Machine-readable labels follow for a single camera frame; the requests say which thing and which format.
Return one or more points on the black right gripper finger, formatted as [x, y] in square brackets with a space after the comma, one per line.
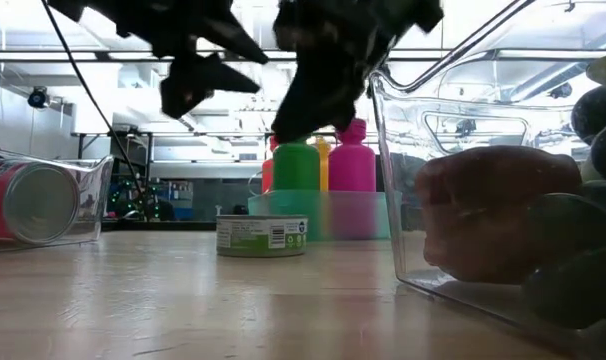
[308, 95]
[353, 75]

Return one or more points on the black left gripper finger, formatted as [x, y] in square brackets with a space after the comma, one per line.
[228, 35]
[198, 82]

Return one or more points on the green plastic bottle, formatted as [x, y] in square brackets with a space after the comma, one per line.
[297, 170]

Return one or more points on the yellow plastic bottle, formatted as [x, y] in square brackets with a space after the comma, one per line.
[324, 170]

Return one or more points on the pink plastic bottle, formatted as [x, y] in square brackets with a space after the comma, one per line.
[352, 165]

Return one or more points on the orange plastic bottle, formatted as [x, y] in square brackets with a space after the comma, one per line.
[268, 175]

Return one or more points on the clear plastic bin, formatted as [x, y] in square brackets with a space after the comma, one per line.
[408, 175]
[95, 200]

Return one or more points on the tin can with white label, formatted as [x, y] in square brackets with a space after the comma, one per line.
[258, 235]

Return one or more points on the dark red apple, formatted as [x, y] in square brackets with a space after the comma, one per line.
[483, 210]

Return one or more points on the tin can with red label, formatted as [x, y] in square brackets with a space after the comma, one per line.
[38, 202]

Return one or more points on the dark grape bunch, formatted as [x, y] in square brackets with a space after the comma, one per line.
[573, 275]

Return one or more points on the black shelf rack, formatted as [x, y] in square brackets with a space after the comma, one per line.
[149, 155]

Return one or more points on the teal translucent tray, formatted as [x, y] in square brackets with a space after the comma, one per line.
[263, 220]

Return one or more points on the black round fixture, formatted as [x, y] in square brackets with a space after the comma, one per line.
[561, 90]
[38, 97]

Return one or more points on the black aluminium frame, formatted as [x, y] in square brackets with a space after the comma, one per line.
[100, 56]

